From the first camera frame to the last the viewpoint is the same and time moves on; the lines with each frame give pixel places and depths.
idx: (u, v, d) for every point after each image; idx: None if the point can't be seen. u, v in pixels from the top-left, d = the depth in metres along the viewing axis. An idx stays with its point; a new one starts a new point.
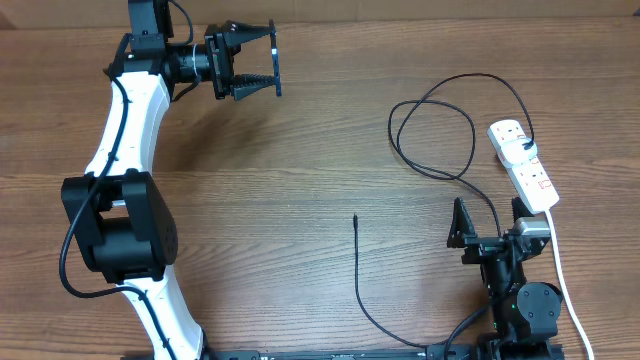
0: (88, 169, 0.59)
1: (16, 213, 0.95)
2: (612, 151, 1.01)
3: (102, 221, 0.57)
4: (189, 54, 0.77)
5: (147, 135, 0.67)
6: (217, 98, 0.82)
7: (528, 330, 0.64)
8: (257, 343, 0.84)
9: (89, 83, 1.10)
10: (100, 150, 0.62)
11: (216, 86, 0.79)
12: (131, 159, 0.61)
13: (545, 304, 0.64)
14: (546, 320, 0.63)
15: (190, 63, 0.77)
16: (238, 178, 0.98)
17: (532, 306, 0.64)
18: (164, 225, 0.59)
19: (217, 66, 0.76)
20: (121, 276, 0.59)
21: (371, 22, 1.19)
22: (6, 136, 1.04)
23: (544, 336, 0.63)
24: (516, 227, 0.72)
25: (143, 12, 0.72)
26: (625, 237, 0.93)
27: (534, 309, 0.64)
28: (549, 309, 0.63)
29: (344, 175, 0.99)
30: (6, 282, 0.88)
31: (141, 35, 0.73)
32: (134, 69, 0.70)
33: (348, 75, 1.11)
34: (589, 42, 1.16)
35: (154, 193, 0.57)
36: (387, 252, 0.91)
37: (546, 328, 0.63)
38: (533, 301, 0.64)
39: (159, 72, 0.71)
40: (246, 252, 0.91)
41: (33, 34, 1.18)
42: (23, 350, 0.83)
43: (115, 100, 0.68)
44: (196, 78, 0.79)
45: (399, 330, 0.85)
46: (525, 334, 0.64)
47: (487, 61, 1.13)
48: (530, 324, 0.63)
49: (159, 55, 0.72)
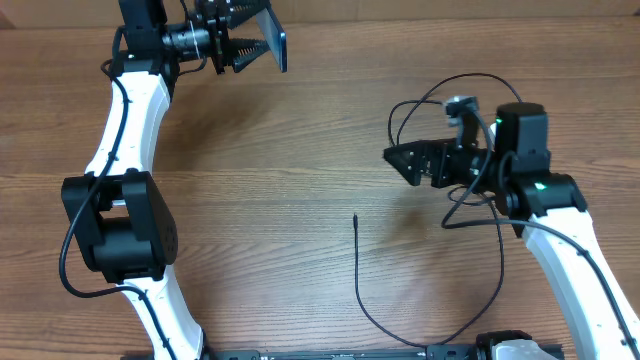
0: (88, 169, 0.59)
1: (15, 213, 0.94)
2: (613, 150, 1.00)
3: (102, 222, 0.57)
4: (188, 32, 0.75)
5: (148, 134, 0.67)
6: (218, 72, 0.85)
7: (519, 125, 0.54)
8: (257, 343, 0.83)
9: (90, 82, 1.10)
10: (100, 150, 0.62)
11: (216, 63, 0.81)
12: (131, 159, 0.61)
13: (529, 106, 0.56)
14: (533, 110, 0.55)
15: (192, 40, 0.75)
16: (237, 178, 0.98)
17: (517, 106, 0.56)
18: (164, 225, 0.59)
19: (219, 46, 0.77)
20: (121, 275, 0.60)
21: (371, 22, 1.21)
22: (5, 136, 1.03)
23: (537, 129, 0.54)
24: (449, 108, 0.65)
25: (135, 6, 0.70)
26: (625, 237, 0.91)
27: (516, 107, 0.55)
28: (530, 105, 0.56)
29: (344, 175, 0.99)
30: (6, 281, 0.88)
31: (135, 31, 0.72)
32: (135, 70, 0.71)
33: (348, 75, 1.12)
34: (589, 42, 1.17)
35: (154, 193, 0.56)
36: (387, 252, 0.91)
37: (539, 115, 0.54)
38: (517, 105, 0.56)
39: (159, 72, 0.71)
40: (246, 252, 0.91)
41: (35, 35, 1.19)
42: (22, 350, 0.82)
43: (116, 100, 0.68)
44: (199, 57, 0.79)
45: (399, 330, 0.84)
46: (515, 136, 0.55)
47: (487, 60, 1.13)
48: (518, 114, 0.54)
49: (158, 55, 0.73)
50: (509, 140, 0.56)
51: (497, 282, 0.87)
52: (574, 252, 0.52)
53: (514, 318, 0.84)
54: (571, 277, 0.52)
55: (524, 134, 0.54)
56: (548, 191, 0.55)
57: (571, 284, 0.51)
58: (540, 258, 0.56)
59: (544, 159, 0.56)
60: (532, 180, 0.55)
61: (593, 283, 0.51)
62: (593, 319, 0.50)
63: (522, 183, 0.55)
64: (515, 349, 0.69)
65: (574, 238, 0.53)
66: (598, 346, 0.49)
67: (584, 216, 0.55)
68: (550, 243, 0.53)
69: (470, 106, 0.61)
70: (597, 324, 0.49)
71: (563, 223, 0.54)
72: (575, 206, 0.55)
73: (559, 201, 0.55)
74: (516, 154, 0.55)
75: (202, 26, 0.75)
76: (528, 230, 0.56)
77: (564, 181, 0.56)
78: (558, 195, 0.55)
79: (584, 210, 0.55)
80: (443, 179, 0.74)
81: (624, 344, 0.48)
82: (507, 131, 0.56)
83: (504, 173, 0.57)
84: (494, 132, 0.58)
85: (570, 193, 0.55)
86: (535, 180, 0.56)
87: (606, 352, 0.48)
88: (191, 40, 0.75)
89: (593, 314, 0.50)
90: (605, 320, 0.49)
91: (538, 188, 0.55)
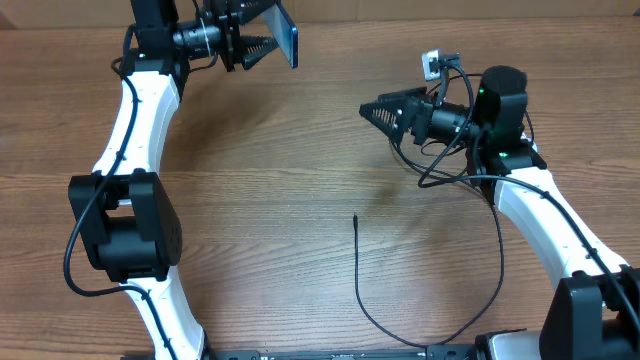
0: (95, 167, 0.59)
1: (16, 213, 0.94)
2: (613, 151, 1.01)
3: (108, 221, 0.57)
4: (200, 29, 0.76)
5: (156, 133, 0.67)
6: (227, 72, 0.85)
7: (498, 102, 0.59)
8: (256, 344, 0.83)
9: (90, 83, 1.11)
10: (107, 149, 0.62)
11: (226, 60, 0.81)
12: (139, 159, 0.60)
13: (510, 81, 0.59)
14: (515, 89, 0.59)
15: (203, 36, 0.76)
16: (237, 178, 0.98)
17: (499, 83, 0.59)
18: (169, 225, 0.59)
19: (230, 43, 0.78)
20: (124, 275, 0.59)
21: (371, 22, 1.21)
22: (5, 136, 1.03)
23: (514, 108, 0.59)
24: (432, 66, 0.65)
25: (149, 5, 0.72)
26: (626, 237, 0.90)
27: (500, 84, 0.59)
28: (515, 82, 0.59)
29: (344, 175, 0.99)
30: (6, 281, 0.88)
31: (147, 29, 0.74)
32: (147, 69, 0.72)
33: (348, 75, 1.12)
34: (588, 42, 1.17)
35: (161, 195, 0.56)
36: (387, 252, 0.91)
37: (518, 94, 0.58)
38: (500, 80, 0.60)
39: (170, 72, 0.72)
40: (246, 252, 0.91)
41: (34, 35, 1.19)
42: (22, 350, 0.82)
43: (125, 98, 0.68)
44: (209, 54, 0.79)
45: (399, 330, 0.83)
46: (495, 112, 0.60)
47: (486, 60, 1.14)
48: (500, 94, 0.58)
49: (170, 55, 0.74)
50: (490, 114, 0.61)
51: (497, 282, 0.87)
52: (537, 197, 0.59)
53: (514, 318, 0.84)
54: (538, 216, 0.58)
55: (501, 112, 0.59)
56: (512, 160, 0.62)
57: (538, 220, 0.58)
58: (513, 216, 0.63)
59: (517, 132, 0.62)
60: (497, 150, 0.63)
61: (559, 219, 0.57)
62: (560, 242, 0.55)
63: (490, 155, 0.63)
64: (508, 334, 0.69)
65: (537, 187, 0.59)
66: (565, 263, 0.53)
67: (545, 172, 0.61)
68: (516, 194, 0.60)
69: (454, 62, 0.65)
70: (563, 246, 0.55)
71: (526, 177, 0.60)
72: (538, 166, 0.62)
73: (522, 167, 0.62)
74: (491, 128, 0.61)
75: (213, 23, 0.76)
76: (497, 191, 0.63)
77: (526, 150, 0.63)
78: (521, 162, 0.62)
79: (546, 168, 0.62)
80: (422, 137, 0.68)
81: (588, 257, 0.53)
82: (489, 104, 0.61)
83: (480, 143, 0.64)
84: (476, 100, 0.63)
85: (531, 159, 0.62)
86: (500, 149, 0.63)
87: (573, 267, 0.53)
88: (203, 37, 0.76)
89: (559, 238, 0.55)
90: (570, 242, 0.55)
91: (501, 156, 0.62)
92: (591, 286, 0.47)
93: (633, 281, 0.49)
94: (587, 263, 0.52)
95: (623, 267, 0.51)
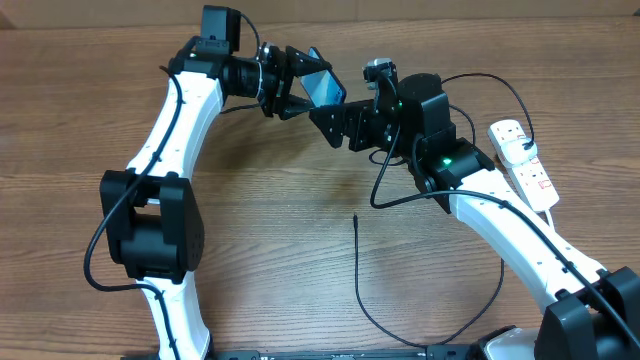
0: (131, 164, 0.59)
1: (15, 213, 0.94)
2: (613, 151, 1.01)
3: (135, 218, 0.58)
4: (256, 71, 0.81)
5: (195, 136, 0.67)
6: (266, 113, 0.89)
7: (419, 108, 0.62)
8: (257, 344, 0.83)
9: (90, 83, 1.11)
10: (145, 147, 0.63)
11: (270, 106, 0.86)
12: (173, 162, 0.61)
13: (426, 86, 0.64)
14: (431, 92, 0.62)
15: (257, 77, 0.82)
16: (238, 179, 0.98)
17: (414, 90, 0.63)
18: (193, 232, 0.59)
19: (280, 90, 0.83)
20: (142, 272, 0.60)
21: (371, 22, 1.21)
22: (5, 136, 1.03)
23: (437, 109, 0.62)
24: (369, 76, 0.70)
25: (215, 20, 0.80)
26: (626, 237, 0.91)
27: (416, 90, 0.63)
28: (430, 85, 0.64)
29: (343, 175, 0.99)
30: (6, 281, 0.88)
31: (208, 40, 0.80)
32: (196, 69, 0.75)
33: (349, 76, 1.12)
34: (589, 42, 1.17)
35: (190, 201, 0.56)
36: (387, 252, 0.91)
37: (434, 96, 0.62)
38: (415, 86, 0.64)
39: (217, 76, 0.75)
40: (246, 252, 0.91)
41: (33, 35, 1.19)
42: (22, 349, 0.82)
43: (171, 96, 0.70)
44: (257, 94, 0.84)
45: (399, 330, 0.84)
46: (421, 120, 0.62)
47: (486, 60, 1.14)
48: (419, 100, 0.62)
49: (219, 59, 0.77)
50: (417, 121, 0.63)
51: (497, 283, 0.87)
52: (496, 207, 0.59)
53: (514, 318, 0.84)
54: (505, 230, 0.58)
55: (426, 117, 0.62)
56: (455, 164, 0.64)
57: (507, 237, 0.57)
58: (477, 228, 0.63)
59: (449, 134, 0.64)
60: (439, 159, 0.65)
61: (522, 228, 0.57)
62: (533, 259, 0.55)
63: (432, 167, 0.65)
64: (501, 340, 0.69)
65: (493, 196, 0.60)
66: (543, 280, 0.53)
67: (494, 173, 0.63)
68: (473, 206, 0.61)
69: (386, 72, 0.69)
70: (537, 262, 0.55)
71: (479, 186, 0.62)
72: (484, 168, 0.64)
73: (468, 169, 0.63)
74: (423, 137, 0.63)
75: (268, 70, 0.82)
76: (453, 203, 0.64)
77: (468, 152, 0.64)
78: (465, 164, 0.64)
79: (492, 169, 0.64)
80: (359, 142, 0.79)
81: (565, 271, 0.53)
82: (412, 111, 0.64)
83: (418, 154, 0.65)
84: (397, 113, 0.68)
85: (475, 159, 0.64)
86: (442, 157, 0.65)
87: (552, 282, 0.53)
88: (256, 78, 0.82)
89: (532, 254, 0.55)
90: (544, 257, 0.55)
91: (445, 164, 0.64)
92: (572, 304, 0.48)
93: (613, 286, 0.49)
94: (565, 278, 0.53)
95: (601, 273, 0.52)
